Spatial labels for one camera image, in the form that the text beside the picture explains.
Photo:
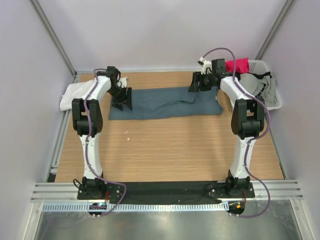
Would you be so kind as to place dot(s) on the aluminium corner post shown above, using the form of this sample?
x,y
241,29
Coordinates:
x,y
276,26
52,35

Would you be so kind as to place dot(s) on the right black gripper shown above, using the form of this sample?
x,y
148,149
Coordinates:
x,y
197,77

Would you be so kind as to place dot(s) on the left aluminium corner post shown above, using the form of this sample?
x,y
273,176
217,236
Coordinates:
x,y
52,35

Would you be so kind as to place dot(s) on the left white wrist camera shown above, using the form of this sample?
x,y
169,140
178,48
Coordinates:
x,y
122,83

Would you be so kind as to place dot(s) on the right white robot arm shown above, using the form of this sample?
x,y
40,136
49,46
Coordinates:
x,y
247,122

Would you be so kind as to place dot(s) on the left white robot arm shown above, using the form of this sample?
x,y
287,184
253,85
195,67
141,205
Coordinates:
x,y
87,121

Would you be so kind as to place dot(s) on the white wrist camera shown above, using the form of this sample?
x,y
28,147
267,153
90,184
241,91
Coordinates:
x,y
122,83
206,66

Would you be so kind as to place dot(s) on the white slotted cable duct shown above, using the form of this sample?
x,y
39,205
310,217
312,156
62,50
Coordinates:
x,y
96,207

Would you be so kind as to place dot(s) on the right aluminium corner post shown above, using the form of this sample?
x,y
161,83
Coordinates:
x,y
276,26

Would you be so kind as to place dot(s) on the folded white t-shirt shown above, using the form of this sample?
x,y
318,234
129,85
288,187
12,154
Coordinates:
x,y
74,91

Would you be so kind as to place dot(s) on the red t-shirt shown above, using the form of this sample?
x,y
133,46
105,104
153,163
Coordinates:
x,y
241,66

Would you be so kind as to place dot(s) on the white plastic laundry basket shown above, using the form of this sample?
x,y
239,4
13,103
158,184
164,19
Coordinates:
x,y
260,67

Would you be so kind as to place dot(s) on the grey t-shirt black trim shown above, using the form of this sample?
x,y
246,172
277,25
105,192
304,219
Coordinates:
x,y
260,85

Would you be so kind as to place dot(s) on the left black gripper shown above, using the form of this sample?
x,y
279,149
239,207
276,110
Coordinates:
x,y
117,103

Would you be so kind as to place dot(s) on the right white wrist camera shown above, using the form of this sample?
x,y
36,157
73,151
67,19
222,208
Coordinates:
x,y
206,66

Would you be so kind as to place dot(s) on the blue-grey t-shirt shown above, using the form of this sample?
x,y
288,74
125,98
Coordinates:
x,y
163,103

